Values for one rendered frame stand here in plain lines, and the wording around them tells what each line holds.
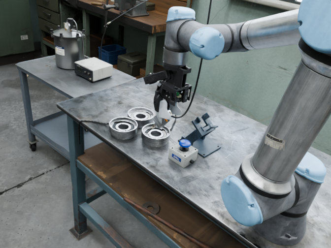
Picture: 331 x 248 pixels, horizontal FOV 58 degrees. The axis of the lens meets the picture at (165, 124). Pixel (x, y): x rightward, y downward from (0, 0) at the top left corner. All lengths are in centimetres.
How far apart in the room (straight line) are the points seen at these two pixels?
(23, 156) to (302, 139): 209
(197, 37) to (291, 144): 34
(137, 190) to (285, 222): 64
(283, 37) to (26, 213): 168
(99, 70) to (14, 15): 221
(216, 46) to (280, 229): 48
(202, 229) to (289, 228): 40
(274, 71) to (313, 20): 208
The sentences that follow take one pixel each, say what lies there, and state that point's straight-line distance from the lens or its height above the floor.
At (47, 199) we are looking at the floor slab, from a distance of 205.
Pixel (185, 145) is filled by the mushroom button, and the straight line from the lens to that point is 99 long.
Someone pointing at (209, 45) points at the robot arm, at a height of 123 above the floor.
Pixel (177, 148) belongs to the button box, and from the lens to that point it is 102.
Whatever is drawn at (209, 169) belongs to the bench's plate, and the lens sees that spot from 103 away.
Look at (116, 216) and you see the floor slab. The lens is 191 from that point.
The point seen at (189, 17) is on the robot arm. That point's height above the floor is 127.
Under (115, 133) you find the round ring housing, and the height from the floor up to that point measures 83.
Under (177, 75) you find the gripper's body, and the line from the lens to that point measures 89.
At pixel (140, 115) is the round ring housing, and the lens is 123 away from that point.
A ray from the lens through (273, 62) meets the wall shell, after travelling 256.
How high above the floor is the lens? 144
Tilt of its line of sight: 31 degrees down
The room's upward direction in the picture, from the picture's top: 7 degrees clockwise
